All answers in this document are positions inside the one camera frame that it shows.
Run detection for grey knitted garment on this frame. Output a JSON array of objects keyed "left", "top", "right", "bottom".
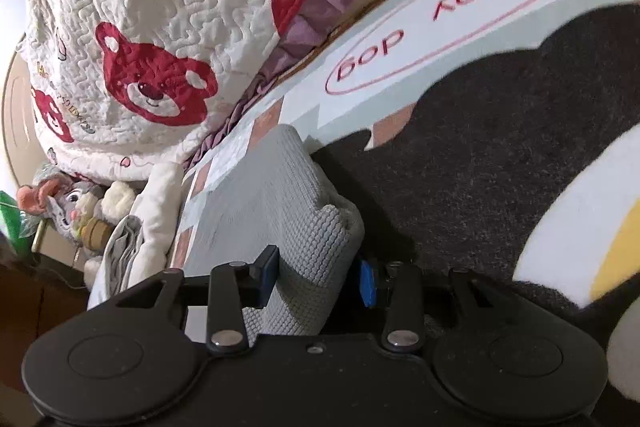
[{"left": 183, "top": 124, "right": 364, "bottom": 339}]

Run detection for folded cream and grey clothes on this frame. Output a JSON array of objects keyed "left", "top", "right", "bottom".
[{"left": 88, "top": 162, "right": 183, "bottom": 309}]

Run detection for grey bunny plush toy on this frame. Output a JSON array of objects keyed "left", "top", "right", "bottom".
[{"left": 16, "top": 162, "right": 137, "bottom": 289}]

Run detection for green plastic bag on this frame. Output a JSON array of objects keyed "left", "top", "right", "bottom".
[{"left": 0, "top": 192, "right": 32, "bottom": 260}]

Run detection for white quilt with red bears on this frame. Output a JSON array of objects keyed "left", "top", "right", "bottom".
[{"left": 21, "top": 0, "right": 350, "bottom": 182}]

